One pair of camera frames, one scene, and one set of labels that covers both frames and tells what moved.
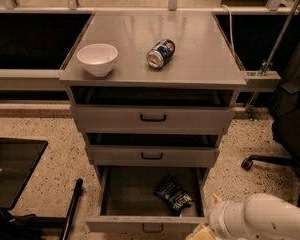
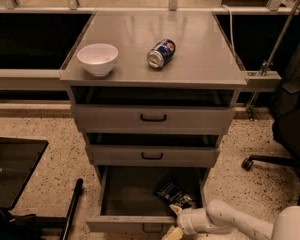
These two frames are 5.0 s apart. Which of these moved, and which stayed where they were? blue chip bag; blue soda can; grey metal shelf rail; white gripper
Moved: white gripper
Stayed: grey metal shelf rail; blue soda can; blue chip bag
